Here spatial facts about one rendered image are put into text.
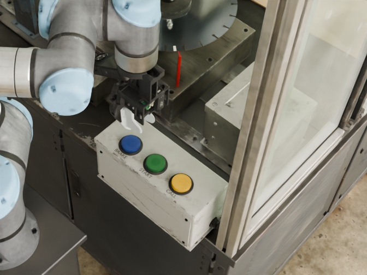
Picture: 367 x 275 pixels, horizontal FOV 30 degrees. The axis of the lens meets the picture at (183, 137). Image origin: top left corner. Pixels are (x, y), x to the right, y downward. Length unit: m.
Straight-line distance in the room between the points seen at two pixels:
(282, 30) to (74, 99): 0.32
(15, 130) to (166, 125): 0.41
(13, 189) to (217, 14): 0.64
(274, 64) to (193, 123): 0.69
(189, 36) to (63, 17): 0.53
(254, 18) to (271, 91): 0.91
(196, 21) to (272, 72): 0.63
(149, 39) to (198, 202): 0.38
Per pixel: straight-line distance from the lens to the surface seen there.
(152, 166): 1.39
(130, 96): 1.24
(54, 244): 1.49
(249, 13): 1.94
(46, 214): 1.53
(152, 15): 1.10
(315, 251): 2.39
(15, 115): 1.42
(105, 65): 1.27
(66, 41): 1.06
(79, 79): 1.01
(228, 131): 1.51
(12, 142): 1.38
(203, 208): 1.36
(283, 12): 0.93
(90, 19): 1.10
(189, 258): 1.67
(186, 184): 1.37
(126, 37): 1.12
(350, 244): 2.43
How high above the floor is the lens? 2.06
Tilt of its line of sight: 54 degrees down
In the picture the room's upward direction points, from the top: 6 degrees clockwise
